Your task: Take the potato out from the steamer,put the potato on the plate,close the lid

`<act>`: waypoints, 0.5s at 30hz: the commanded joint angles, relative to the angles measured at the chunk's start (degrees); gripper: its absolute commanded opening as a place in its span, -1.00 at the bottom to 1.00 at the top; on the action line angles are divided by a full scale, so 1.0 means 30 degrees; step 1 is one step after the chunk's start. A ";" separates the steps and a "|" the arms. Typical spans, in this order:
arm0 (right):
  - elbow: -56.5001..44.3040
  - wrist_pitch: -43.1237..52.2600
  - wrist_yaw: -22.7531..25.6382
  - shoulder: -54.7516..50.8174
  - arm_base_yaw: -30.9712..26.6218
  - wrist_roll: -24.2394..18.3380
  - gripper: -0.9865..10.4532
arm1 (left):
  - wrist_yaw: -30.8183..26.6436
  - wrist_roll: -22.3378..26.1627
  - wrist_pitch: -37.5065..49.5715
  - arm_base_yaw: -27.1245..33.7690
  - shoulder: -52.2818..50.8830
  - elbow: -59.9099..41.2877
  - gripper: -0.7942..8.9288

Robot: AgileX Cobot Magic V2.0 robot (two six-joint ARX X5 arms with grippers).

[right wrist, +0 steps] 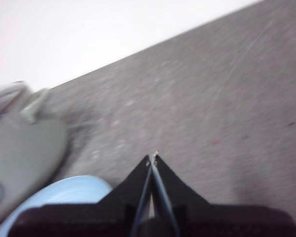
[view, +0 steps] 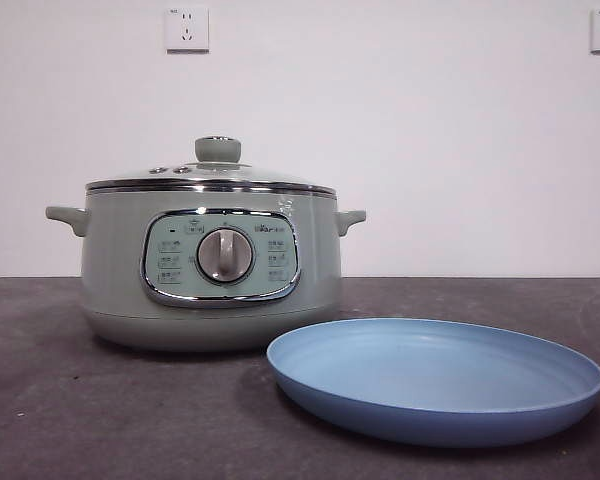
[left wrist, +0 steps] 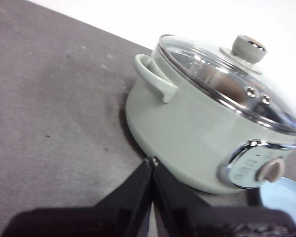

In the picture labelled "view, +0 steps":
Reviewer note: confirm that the glass lid with green knob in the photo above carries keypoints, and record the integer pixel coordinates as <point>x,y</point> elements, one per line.
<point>218,150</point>

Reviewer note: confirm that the pale green electric steamer pot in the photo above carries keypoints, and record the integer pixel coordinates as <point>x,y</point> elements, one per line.
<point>120,280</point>

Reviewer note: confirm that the grey round control dial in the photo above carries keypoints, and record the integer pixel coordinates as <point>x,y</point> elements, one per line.
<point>225,255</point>

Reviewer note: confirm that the blue round plate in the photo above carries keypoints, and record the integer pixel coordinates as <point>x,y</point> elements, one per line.
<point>430,385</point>

